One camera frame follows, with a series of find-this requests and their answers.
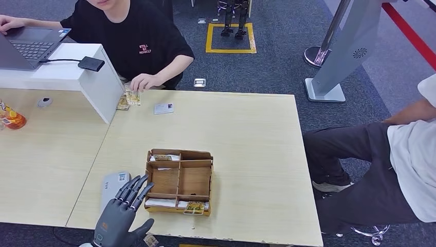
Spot chrome stanchion post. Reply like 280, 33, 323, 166
303, 0, 353, 69

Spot white desk riser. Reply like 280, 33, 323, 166
0, 42, 125, 125

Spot white shoe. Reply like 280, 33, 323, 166
312, 181, 355, 193

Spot orange drink bottle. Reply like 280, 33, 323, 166
0, 99, 27, 131

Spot white ID card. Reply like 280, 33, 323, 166
153, 102, 174, 115

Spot chrome chair base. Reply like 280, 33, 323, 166
335, 225, 391, 247

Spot white paper card sleeve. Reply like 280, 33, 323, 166
177, 200, 209, 209
150, 153, 181, 162
145, 198, 177, 208

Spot black adapter cable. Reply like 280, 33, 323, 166
39, 58, 82, 64

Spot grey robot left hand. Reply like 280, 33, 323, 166
93, 174, 156, 247

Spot person's left hand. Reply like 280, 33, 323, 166
130, 73, 164, 93

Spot grey kiosk stand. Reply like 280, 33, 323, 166
304, 0, 387, 103

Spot grey laptop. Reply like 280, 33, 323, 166
0, 27, 72, 72

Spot person's right hand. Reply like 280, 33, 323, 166
0, 15, 28, 35

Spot black humanoid robot legs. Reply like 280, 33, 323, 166
221, 0, 249, 40

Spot yellow floor tape square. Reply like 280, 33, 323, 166
206, 23, 258, 54

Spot person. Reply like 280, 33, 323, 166
0, 0, 195, 91
302, 73, 436, 236

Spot black adapter box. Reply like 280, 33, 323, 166
77, 56, 105, 72

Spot grey card reader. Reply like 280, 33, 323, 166
99, 171, 132, 212

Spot wooden compartment box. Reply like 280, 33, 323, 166
144, 148, 214, 217

